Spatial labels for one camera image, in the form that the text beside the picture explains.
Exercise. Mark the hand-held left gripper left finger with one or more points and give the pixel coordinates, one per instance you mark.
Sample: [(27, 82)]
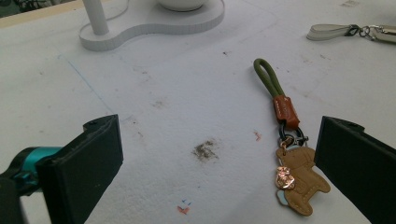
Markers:
[(84, 168)]

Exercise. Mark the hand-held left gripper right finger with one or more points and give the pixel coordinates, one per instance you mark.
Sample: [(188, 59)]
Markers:
[(358, 165)]

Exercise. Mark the white key stand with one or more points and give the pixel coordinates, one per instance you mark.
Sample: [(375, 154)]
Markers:
[(149, 25)]

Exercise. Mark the white foam board mat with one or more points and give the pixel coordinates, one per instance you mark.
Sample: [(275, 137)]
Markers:
[(186, 93)]

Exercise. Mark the white bowl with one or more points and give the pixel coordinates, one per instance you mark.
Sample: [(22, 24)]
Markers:
[(182, 4)]

